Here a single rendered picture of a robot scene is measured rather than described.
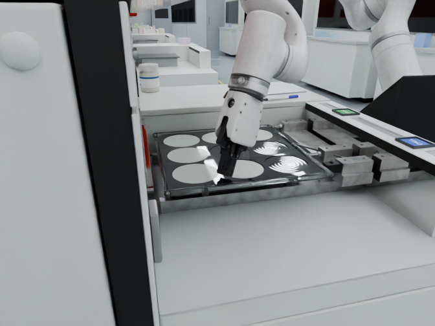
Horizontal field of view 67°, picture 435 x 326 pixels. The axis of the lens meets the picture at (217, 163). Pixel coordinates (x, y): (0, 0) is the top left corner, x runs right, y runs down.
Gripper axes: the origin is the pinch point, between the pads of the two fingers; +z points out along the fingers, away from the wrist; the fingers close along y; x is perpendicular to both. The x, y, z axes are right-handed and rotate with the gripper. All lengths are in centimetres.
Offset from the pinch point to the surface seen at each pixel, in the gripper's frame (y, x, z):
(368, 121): 35.7, -16.6, -20.1
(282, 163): 13.6, -6.0, -3.4
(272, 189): 12.2, -5.9, 3.0
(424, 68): 364, 15, -144
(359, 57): 443, 112, -179
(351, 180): 22.3, -19.8, -3.8
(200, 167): 1.6, 7.7, 2.1
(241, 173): 4.2, -1.4, 0.8
